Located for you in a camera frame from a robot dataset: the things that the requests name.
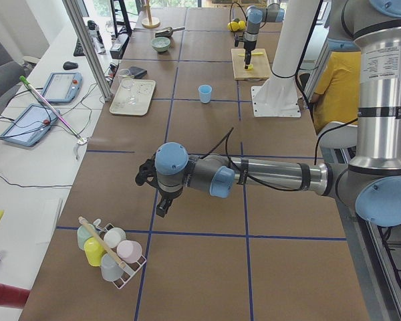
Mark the mint green cup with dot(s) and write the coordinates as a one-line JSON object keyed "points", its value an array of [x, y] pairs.
{"points": [[82, 236]]}

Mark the aluminium frame post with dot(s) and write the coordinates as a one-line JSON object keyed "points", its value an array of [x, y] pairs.
{"points": [[75, 15]]}

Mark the cream bear serving tray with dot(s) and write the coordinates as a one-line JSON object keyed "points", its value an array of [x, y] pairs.
{"points": [[143, 91]]}

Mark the yellow lemon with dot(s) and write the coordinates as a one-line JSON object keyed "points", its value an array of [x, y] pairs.
{"points": [[242, 24], [233, 26]]}

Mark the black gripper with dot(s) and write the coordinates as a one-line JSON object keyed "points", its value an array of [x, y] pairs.
{"points": [[167, 196], [249, 46]]}

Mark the white cup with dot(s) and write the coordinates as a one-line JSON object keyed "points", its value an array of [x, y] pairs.
{"points": [[114, 236]]}

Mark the bamboo cutting board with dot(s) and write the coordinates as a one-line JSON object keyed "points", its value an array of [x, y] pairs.
{"points": [[258, 69]]}

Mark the grey blue cup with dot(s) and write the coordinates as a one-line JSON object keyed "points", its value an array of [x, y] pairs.
{"points": [[110, 269]]}

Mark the steel ice scoop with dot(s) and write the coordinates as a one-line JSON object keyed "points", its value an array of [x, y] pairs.
{"points": [[168, 31]]}

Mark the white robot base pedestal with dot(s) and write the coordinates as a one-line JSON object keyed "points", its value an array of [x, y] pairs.
{"points": [[277, 97]]}

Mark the pink cup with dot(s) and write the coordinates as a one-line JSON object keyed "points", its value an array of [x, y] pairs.
{"points": [[129, 251]]}

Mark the blue teach pendant near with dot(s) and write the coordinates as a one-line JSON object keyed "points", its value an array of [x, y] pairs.
{"points": [[30, 126]]}

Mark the wooden cup tree stand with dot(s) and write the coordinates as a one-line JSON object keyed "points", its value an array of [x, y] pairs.
{"points": [[149, 21]]}

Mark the green bowl of ice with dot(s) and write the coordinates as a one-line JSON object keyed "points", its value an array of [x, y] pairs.
{"points": [[160, 44]]}

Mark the blue teach pendant far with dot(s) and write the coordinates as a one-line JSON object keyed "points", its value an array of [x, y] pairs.
{"points": [[62, 87]]}

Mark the red cylinder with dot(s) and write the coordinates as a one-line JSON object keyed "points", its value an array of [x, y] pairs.
{"points": [[13, 297]]}

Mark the yellow cup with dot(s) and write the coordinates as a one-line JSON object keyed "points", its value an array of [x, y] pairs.
{"points": [[93, 251]]}

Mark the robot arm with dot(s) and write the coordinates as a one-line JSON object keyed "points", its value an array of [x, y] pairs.
{"points": [[370, 183], [256, 17]]}

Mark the clear wine glass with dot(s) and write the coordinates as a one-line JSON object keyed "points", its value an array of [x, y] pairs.
{"points": [[127, 82]]}

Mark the light blue plastic cup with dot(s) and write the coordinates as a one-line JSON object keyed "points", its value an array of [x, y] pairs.
{"points": [[205, 93]]}

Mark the black computer mouse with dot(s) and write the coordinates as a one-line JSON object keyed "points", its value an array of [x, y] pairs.
{"points": [[70, 65]]}

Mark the blue teach pendant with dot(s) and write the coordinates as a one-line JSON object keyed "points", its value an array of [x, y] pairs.
{"points": [[62, 87], [30, 126]]}

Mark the yellow plastic knife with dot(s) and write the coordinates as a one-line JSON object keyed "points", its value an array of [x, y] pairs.
{"points": [[252, 53]]}

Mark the wooden stick on rack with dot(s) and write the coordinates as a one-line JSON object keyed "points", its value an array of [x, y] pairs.
{"points": [[87, 226]]}

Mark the person in yellow shirt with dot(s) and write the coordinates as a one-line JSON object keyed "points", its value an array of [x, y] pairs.
{"points": [[336, 96]]}

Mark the colourful rod with clip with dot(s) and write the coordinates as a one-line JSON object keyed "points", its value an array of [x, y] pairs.
{"points": [[80, 140]]}

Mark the folded grey cloth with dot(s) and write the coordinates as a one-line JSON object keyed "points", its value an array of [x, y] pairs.
{"points": [[136, 72]]}

